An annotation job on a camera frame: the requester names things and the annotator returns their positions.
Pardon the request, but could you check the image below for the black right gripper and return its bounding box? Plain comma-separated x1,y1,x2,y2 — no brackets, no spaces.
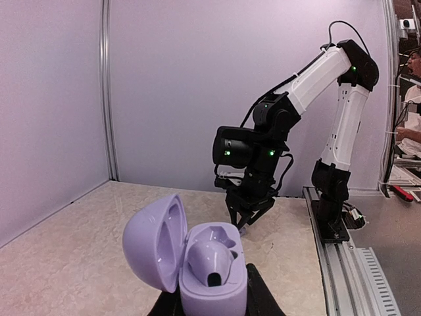
226,169,275,230

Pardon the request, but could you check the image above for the red handled tool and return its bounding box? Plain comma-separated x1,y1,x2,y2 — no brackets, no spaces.
389,185,414,203

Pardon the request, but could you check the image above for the silver frame post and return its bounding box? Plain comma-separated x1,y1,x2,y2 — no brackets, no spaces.
378,0,399,198
99,0,119,181

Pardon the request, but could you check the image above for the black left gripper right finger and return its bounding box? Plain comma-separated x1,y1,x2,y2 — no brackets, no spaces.
246,263,286,316

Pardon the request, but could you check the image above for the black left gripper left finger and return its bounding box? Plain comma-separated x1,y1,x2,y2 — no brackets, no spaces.
147,289,183,316

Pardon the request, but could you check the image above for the left silver frame post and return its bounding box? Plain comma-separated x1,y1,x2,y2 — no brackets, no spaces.
99,0,119,181

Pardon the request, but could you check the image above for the purple round charging case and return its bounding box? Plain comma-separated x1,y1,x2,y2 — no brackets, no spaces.
122,194,247,315

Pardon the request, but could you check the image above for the person in white shirt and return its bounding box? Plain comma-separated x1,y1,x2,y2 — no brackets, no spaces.
394,49,421,155

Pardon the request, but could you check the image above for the right silver frame post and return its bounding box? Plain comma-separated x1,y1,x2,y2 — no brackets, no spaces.
378,0,399,198

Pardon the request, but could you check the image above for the silver front aluminium rail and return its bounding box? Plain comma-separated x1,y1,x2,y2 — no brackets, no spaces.
303,187,401,315

